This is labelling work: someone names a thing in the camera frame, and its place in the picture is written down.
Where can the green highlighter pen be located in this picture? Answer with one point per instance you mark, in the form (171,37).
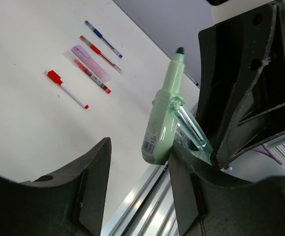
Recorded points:
(170,120)

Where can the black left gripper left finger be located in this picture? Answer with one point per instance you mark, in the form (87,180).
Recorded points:
(69,201)

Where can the clear small pen cap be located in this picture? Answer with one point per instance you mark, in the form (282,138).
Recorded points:
(68,55)

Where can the red marker cap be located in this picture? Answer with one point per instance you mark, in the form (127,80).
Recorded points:
(54,77)

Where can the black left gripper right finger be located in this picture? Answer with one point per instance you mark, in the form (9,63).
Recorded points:
(209,202)

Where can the red ink clear pen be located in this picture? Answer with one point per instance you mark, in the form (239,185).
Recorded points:
(92,76)

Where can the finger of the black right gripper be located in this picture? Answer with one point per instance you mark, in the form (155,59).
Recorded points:
(242,89)

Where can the aluminium frame rail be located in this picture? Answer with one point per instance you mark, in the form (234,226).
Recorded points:
(148,209)

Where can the thin white red marker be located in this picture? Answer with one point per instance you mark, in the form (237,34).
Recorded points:
(74,96)

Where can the red grip gel pen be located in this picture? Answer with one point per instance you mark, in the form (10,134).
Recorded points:
(97,51)

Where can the blue grip gel pen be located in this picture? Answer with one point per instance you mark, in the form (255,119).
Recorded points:
(99,34)

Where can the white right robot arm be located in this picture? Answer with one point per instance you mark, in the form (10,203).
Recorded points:
(228,9)

